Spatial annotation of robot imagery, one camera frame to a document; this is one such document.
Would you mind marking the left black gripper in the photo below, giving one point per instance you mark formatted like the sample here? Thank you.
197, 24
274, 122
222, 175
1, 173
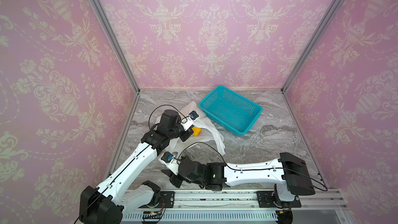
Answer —
187, 134

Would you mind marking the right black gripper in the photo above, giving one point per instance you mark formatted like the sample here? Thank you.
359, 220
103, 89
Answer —
173, 174

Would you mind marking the white plastic bag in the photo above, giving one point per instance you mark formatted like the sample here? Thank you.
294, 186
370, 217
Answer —
208, 133

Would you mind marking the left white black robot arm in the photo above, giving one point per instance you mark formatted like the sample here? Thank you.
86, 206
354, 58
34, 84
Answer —
108, 202

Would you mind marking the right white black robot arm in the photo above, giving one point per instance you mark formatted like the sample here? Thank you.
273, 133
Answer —
288, 174

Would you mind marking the yellow fruit in bag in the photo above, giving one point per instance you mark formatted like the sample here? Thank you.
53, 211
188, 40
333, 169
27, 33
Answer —
196, 131

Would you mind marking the teal plastic basket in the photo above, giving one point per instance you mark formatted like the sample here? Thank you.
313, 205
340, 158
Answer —
229, 109

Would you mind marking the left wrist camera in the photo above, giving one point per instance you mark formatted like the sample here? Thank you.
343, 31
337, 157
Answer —
188, 121

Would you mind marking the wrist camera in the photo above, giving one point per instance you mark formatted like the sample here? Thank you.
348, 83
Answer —
188, 121
170, 162

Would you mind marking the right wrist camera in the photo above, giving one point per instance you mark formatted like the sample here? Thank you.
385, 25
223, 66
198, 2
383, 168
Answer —
170, 162

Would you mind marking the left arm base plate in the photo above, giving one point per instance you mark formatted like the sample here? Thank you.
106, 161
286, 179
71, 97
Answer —
162, 199

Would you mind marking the aluminium front rail frame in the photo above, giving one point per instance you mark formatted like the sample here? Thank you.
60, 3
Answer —
240, 206

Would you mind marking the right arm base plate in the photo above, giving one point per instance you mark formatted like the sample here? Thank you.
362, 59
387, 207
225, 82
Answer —
268, 199

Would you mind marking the left corner aluminium post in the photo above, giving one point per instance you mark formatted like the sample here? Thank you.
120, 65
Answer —
105, 24

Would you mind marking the corner aluminium post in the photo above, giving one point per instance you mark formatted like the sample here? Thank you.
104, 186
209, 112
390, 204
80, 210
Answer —
327, 18
105, 24

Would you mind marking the right corner aluminium post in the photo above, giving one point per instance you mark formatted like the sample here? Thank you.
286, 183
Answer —
327, 18

